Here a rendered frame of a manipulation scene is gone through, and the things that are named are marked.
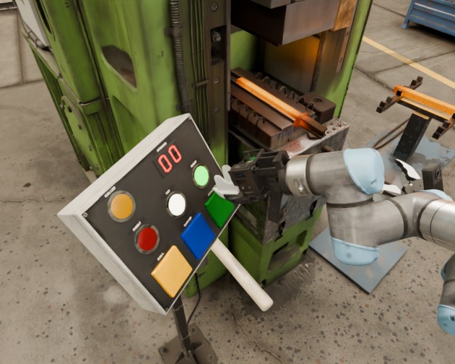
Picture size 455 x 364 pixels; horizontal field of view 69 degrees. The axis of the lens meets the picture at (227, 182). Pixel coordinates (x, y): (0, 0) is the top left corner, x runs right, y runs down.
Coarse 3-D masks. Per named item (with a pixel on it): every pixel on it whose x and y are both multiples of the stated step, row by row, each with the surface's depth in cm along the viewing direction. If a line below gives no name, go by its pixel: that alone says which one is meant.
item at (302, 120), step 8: (240, 80) 125; (248, 88) 122; (256, 88) 121; (264, 96) 117; (272, 96) 117; (272, 104) 115; (280, 104) 113; (288, 112) 110; (296, 112) 110; (296, 120) 107; (304, 120) 106; (312, 120) 106; (304, 128) 107; (312, 128) 105; (320, 128) 103; (320, 136) 103
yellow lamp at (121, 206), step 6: (114, 198) 59; (120, 198) 60; (126, 198) 61; (114, 204) 59; (120, 204) 59; (126, 204) 61; (132, 204) 62; (114, 210) 59; (120, 210) 59; (126, 210) 60; (120, 216) 59; (126, 216) 60
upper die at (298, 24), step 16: (240, 0) 89; (304, 0) 80; (320, 0) 83; (336, 0) 87; (240, 16) 92; (256, 16) 87; (272, 16) 83; (288, 16) 80; (304, 16) 83; (320, 16) 87; (256, 32) 90; (272, 32) 85; (288, 32) 83; (304, 32) 87
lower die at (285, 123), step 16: (256, 80) 128; (240, 96) 120; (256, 96) 118; (240, 112) 115; (256, 112) 113; (272, 112) 113; (304, 112) 112; (272, 128) 108; (288, 128) 108; (272, 144) 108
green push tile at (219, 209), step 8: (208, 200) 78; (216, 200) 79; (224, 200) 81; (208, 208) 77; (216, 208) 79; (224, 208) 81; (232, 208) 83; (216, 216) 78; (224, 216) 81; (216, 224) 79
